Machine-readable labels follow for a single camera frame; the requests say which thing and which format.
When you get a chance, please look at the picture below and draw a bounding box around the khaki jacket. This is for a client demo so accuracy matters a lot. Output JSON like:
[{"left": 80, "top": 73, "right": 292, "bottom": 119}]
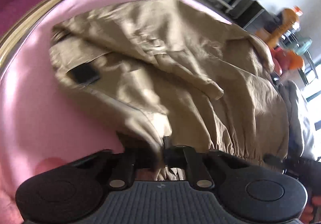
[{"left": 49, "top": 0, "right": 289, "bottom": 181}]

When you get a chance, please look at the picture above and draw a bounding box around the grey cloth pile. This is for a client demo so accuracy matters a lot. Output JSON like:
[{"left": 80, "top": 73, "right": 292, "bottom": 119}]
[{"left": 278, "top": 80, "right": 320, "bottom": 161}]

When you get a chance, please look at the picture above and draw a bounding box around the pink plush blanket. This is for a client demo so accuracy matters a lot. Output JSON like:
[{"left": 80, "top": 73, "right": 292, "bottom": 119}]
[{"left": 1, "top": 0, "right": 222, "bottom": 223}]

